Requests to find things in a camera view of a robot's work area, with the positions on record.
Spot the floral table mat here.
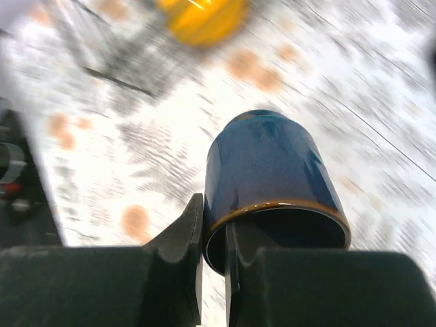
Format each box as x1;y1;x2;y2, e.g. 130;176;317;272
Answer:
1;1;435;326

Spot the black base frame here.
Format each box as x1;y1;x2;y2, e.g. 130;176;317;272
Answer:
1;97;63;249

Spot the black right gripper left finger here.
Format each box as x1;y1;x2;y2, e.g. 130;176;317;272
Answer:
1;193;203;326

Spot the yellow bowl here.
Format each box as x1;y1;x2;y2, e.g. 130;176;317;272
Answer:
157;0;251;48

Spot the dark blue mug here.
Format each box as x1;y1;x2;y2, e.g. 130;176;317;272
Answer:
203;110;352;274

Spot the black wire dish rack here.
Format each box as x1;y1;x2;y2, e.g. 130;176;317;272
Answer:
46;1;158;97

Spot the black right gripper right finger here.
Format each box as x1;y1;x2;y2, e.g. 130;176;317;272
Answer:
225;222;435;326

